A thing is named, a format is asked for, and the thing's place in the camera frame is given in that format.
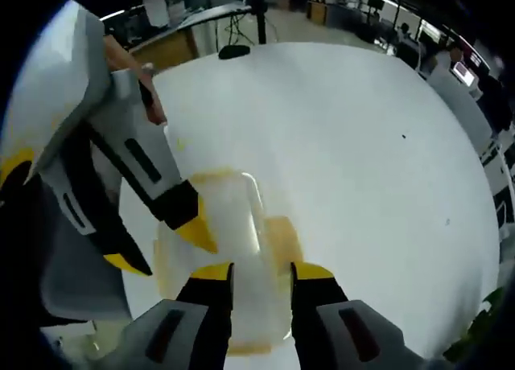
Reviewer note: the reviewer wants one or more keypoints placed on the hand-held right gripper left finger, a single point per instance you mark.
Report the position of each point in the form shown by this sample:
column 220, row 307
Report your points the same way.
column 201, row 305

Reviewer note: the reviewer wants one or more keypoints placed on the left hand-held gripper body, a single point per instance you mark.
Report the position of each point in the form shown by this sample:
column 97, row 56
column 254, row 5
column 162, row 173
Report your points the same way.
column 56, row 84

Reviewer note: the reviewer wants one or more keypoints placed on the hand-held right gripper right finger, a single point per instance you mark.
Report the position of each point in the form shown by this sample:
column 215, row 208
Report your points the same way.
column 318, row 305

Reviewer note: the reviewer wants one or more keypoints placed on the clear box with plastic buckles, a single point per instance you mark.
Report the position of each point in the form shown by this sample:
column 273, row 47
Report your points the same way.
column 249, row 233

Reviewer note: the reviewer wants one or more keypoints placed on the person's left hand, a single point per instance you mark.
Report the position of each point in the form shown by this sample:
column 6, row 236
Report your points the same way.
column 153, row 100

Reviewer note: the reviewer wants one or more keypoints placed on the grey chair part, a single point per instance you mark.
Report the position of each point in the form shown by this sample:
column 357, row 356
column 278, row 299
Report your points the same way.
column 80, row 289

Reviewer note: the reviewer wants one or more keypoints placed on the wooden desk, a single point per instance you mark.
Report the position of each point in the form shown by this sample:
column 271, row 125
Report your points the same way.
column 173, row 36

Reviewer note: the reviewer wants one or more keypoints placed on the black oval pad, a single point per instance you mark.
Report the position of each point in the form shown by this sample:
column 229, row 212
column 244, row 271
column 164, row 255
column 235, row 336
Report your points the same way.
column 233, row 52

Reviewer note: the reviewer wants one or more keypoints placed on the black floor stand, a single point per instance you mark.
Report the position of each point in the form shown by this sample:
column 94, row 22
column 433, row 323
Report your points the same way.
column 260, row 16

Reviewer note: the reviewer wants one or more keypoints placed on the small pink-screen monitor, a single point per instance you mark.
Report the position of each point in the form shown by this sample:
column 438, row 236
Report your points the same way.
column 463, row 73

